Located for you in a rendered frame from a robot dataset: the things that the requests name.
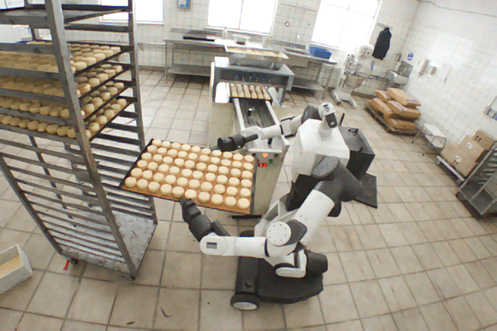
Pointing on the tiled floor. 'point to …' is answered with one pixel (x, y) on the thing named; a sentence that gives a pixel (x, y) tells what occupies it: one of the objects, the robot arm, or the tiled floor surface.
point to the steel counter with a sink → (291, 50)
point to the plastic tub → (13, 267)
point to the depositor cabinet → (221, 116)
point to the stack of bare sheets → (368, 191)
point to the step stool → (433, 137)
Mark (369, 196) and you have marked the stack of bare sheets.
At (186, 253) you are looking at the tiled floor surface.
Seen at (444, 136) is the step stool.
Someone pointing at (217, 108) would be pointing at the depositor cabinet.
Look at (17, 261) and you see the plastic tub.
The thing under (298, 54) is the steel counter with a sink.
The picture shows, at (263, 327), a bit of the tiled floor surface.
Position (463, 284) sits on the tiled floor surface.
